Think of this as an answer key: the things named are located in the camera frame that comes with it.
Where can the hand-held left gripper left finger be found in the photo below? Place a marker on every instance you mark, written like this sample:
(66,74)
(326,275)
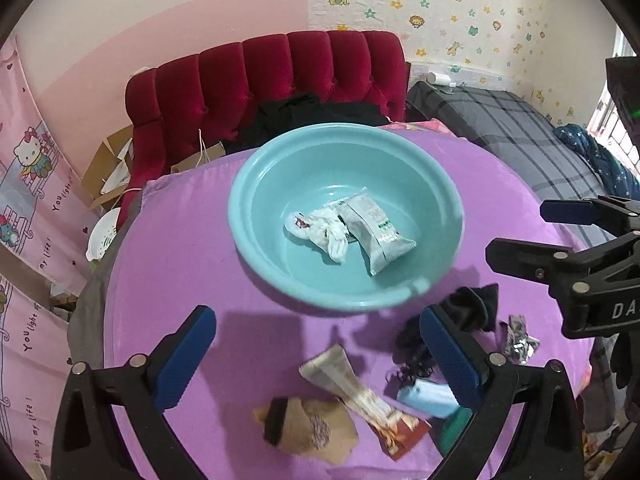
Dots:
(185,360)

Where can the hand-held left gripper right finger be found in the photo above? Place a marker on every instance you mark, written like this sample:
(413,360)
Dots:
(450,360)

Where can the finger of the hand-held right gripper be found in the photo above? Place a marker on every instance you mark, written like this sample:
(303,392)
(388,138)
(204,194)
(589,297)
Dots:
(567,211)
(525,257)

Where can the light blue cloth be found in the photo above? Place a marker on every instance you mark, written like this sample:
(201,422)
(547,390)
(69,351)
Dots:
(425,397)

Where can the silver wrapper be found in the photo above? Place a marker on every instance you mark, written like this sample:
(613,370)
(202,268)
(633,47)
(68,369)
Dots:
(520,345)

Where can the cream brown snack packet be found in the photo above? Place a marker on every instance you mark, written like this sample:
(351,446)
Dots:
(350,390)

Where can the teal plastic basin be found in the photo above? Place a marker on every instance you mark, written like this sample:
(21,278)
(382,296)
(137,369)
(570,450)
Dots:
(300,200)

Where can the black rubber glove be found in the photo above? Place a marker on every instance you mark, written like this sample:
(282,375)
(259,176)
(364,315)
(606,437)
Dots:
(470,305)

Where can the blue patterned garment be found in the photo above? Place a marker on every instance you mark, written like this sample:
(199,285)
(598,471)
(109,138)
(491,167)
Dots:
(595,155)

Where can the grey garment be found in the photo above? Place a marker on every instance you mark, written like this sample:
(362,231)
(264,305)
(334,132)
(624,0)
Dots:
(597,385)

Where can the window with railing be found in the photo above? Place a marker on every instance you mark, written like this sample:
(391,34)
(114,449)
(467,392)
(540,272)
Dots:
(607,125)

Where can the purple quilted blanket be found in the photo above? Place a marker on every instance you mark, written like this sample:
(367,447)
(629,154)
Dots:
(200,260)

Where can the grey blanket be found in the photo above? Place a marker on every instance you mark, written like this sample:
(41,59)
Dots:
(90,310)

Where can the grey plaid bed sheet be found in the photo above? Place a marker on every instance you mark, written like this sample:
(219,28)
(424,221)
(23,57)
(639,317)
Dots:
(500,125)

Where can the white plastic basket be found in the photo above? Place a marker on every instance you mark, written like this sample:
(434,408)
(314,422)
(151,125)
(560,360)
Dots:
(102,237)

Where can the grey snack packet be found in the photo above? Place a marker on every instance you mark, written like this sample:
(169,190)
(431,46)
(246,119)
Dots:
(370,230)

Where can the white crumpled wrapper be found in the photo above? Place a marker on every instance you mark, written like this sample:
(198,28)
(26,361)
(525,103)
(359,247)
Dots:
(325,232)

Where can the white bottle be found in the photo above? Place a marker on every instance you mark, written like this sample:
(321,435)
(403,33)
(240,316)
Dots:
(439,78)

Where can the cardboard box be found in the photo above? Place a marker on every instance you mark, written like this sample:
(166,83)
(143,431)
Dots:
(102,170)
(192,160)

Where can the pink cartoon print curtain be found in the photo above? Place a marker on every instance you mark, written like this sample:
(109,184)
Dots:
(30,185)

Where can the black clothes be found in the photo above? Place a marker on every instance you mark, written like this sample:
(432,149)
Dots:
(285,115)

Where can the red tufted headboard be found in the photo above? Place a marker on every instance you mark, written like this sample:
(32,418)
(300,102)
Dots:
(300,70)

